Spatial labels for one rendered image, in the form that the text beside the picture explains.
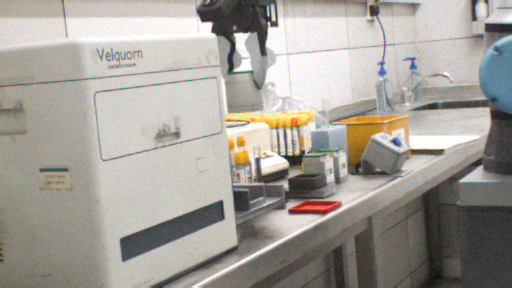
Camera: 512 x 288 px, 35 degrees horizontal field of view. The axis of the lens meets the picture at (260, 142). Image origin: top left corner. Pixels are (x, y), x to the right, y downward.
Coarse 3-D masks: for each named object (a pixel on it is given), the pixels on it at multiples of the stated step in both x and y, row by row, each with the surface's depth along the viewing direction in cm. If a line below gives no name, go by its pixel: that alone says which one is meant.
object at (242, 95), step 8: (232, 80) 130; (240, 80) 129; (248, 80) 129; (232, 88) 130; (240, 88) 129; (248, 88) 129; (256, 88) 131; (232, 96) 130; (240, 96) 130; (248, 96) 129; (256, 96) 130; (232, 104) 131; (240, 104) 130; (248, 104) 129; (256, 104) 130; (232, 112) 131; (240, 112) 130
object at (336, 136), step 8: (320, 128) 169; (328, 128) 167; (336, 128) 168; (344, 128) 172; (312, 136) 165; (320, 136) 165; (328, 136) 164; (336, 136) 168; (344, 136) 172; (312, 144) 166; (320, 144) 165; (328, 144) 164; (336, 144) 167; (344, 144) 171; (344, 152) 171; (352, 168) 171
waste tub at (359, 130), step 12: (348, 120) 186; (360, 120) 189; (372, 120) 188; (384, 120) 186; (396, 120) 177; (348, 132) 177; (360, 132) 176; (372, 132) 174; (384, 132) 173; (396, 132) 177; (408, 132) 183; (348, 144) 178; (360, 144) 176; (408, 144) 183; (348, 156) 178; (360, 156) 176; (408, 156) 183
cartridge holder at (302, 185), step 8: (296, 176) 150; (304, 176) 151; (312, 176) 150; (320, 176) 147; (288, 184) 148; (296, 184) 147; (304, 184) 146; (312, 184) 145; (320, 184) 147; (288, 192) 147; (296, 192) 147; (304, 192) 146; (312, 192) 145; (320, 192) 144; (328, 192) 145
